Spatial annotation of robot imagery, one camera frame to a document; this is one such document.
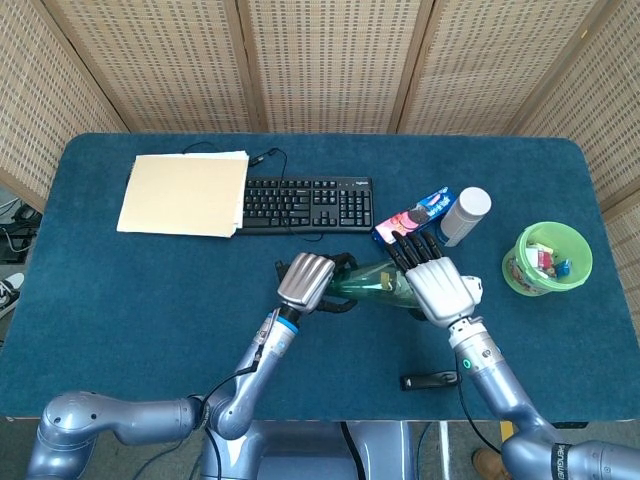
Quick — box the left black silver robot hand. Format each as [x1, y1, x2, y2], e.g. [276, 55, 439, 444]
[276, 251, 361, 316]

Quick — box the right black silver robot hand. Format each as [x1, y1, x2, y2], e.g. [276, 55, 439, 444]
[384, 228, 475, 330]

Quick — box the green transparent spray bottle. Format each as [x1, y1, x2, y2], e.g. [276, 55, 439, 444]
[273, 258, 419, 308]

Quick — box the black computer keyboard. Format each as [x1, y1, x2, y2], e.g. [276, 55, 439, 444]
[235, 176, 375, 235]

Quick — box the blue pink cookie box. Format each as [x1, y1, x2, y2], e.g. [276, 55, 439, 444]
[372, 185, 456, 253]

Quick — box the white cylindrical container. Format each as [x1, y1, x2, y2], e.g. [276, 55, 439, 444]
[439, 186, 493, 248]

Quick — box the green plastic bucket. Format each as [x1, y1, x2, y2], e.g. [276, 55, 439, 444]
[501, 222, 594, 297]

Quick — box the manila paper folder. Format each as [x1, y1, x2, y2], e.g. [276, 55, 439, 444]
[116, 150, 250, 240]

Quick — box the blue carpet table mat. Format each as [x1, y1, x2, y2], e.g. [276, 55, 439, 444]
[0, 132, 632, 422]

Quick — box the white table leg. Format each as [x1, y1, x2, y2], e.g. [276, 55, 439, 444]
[436, 421, 452, 480]

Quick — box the silver-blue robot torso base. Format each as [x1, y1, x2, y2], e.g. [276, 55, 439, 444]
[199, 419, 416, 480]

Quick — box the brown shoe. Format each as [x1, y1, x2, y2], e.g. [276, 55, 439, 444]
[473, 448, 507, 480]

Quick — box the woven bamboo screen panel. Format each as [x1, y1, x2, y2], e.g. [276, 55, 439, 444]
[512, 0, 640, 212]
[42, 0, 269, 135]
[397, 0, 609, 136]
[0, 0, 127, 212]
[237, 0, 436, 135]

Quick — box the white black sneaker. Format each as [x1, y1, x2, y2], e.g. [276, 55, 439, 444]
[0, 272, 25, 321]

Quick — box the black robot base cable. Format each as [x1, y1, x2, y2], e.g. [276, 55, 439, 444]
[341, 422, 362, 480]

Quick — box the black equipment with cables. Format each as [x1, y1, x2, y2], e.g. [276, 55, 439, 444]
[0, 198, 44, 265]

